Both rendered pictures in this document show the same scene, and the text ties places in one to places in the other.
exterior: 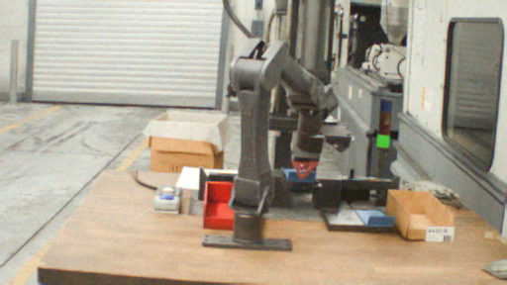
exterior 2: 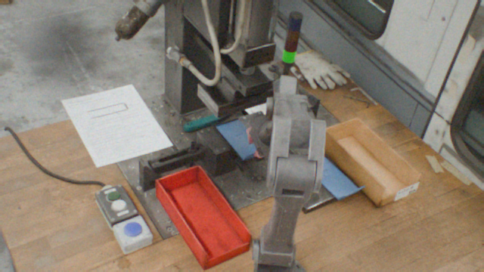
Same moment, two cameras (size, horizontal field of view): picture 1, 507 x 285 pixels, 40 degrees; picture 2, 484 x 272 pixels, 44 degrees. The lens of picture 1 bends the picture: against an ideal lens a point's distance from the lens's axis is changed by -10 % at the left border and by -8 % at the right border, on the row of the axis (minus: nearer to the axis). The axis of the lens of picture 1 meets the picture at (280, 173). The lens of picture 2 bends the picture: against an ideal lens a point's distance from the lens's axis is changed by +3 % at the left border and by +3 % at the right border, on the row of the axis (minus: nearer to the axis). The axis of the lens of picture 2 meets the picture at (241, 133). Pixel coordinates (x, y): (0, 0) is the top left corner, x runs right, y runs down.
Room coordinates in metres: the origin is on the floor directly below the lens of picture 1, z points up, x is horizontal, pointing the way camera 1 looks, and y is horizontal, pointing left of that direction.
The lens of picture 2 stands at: (1.03, 0.54, 2.00)
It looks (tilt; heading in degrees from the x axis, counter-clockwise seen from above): 41 degrees down; 329
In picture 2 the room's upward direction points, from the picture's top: 7 degrees clockwise
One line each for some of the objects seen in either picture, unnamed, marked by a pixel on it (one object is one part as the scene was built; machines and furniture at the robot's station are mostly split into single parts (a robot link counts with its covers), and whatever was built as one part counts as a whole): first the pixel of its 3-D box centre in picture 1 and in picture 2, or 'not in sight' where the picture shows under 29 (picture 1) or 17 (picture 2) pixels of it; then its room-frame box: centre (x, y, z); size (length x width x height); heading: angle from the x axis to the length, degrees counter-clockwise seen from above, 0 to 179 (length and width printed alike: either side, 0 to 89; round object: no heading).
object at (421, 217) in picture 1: (419, 216); (367, 160); (1.86, -0.36, 0.93); 0.25 x 0.13 x 0.08; 5
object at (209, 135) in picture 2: (302, 175); (239, 132); (2.04, -0.06, 0.98); 0.20 x 0.10 x 0.01; 95
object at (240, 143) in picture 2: (299, 170); (243, 137); (2.00, -0.05, 1.00); 0.15 x 0.07 x 0.03; 5
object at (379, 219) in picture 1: (374, 214); (333, 175); (1.84, -0.24, 0.93); 0.15 x 0.07 x 0.03; 8
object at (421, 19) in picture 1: (419, 33); not in sight; (3.62, -0.63, 1.41); 0.25 x 0.01 x 0.33; 2
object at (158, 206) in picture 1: (165, 209); (132, 238); (1.87, 0.29, 0.90); 0.07 x 0.07 x 0.06; 5
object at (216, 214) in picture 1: (228, 205); (201, 214); (1.86, 0.13, 0.93); 0.25 x 0.12 x 0.06; 5
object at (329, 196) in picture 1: (301, 191); (237, 144); (2.04, -0.06, 0.94); 0.20 x 0.10 x 0.07; 95
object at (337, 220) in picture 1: (357, 220); (314, 180); (1.87, -0.20, 0.91); 0.17 x 0.16 x 0.02; 95
